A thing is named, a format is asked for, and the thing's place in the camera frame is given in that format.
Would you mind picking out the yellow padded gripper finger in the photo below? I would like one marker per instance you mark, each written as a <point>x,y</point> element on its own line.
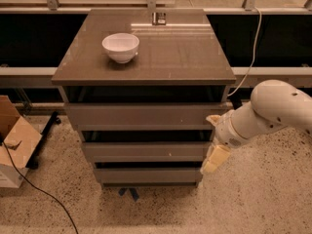
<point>217,155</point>

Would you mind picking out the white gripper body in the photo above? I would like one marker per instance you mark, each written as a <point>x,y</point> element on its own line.
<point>226,131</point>

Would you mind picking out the grey bottom drawer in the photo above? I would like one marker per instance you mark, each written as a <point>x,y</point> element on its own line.
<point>148,175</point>

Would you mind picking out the grey drawer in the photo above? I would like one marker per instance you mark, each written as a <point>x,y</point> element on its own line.
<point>145,152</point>
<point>148,175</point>
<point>146,117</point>

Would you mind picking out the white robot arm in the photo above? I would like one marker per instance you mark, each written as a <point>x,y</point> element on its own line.
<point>273,105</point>

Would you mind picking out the grey drawer cabinet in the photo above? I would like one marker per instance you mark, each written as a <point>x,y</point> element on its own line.
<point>178,62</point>

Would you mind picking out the grey middle drawer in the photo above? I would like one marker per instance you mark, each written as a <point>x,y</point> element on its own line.
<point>145,152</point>

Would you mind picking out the grey top drawer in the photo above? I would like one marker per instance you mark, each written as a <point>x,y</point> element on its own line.
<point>146,117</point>

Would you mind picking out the open cardboard box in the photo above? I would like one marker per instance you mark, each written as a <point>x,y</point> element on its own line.
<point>21,139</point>

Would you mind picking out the black stand leg right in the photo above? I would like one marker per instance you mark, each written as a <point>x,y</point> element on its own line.
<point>236,100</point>

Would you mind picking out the black stand leg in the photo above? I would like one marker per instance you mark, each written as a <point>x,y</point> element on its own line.
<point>236,100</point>
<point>33,161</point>

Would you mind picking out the white ceramic bowl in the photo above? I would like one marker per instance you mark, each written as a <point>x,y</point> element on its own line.
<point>121,47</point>

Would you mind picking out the black stand leg left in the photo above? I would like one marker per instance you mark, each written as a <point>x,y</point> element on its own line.
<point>33,161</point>

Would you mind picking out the metal window railing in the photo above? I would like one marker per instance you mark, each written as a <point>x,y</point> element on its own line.
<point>36,34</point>

